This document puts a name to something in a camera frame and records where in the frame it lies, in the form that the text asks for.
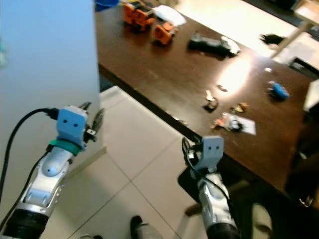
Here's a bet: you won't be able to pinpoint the keys with orange tag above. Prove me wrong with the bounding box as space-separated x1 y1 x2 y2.
211 114 244 132

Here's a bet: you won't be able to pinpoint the small brass keys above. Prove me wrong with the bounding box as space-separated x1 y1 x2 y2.
230 102 250 115

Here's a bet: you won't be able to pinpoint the dark brown wooden table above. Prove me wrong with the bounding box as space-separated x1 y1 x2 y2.
95 4 319 205

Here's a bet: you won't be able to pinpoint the blue bin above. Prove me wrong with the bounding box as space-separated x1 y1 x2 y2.
94 0 121 12

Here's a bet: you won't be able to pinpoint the large orange black device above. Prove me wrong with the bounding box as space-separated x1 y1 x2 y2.
123 1 156 30

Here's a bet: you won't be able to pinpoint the small orange black device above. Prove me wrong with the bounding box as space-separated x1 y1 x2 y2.
153 22 179 46

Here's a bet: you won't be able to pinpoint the black stool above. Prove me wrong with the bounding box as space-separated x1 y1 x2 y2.
177 166 206 218

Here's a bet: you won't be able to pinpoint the robot left leg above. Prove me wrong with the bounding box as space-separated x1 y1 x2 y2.
129 215 169 239

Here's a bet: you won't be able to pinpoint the white cloth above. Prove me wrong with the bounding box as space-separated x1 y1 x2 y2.
152 5 187 26

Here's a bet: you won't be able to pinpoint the black handheld tool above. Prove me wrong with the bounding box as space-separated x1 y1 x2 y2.
187 32 232 58

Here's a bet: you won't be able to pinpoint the white card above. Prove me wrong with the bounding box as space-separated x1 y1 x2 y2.
227 114 257 136

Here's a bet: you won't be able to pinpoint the white plastic piece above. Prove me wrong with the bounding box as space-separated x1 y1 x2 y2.
221 36 243 56

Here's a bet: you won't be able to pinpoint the blue plastic object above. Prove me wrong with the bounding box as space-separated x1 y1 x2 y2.
267 81 291 101

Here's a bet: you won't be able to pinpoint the black object on floor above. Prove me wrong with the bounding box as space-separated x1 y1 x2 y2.
259 33 288 47

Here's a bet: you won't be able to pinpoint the black flat box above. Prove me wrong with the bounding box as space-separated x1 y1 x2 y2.
290 57 319 79

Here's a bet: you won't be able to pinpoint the light wooden chair leg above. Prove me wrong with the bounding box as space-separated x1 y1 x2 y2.
269 0 319 58

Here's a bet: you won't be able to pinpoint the pale blue left wrist camera mount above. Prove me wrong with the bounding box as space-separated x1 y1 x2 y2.
56 106 89 146

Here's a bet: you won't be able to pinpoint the pale blue wrist camera mount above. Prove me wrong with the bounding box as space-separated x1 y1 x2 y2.
56 106 89 146
198 135 225 173

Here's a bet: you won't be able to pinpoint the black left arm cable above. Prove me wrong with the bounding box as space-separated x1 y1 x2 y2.
0 108 60 232

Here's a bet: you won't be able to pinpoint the black key fob with ring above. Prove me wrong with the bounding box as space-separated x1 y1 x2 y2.
204 90 219 111

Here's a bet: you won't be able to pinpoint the pale blue right wrist camera mount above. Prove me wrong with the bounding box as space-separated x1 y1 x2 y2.
198 135 225 173

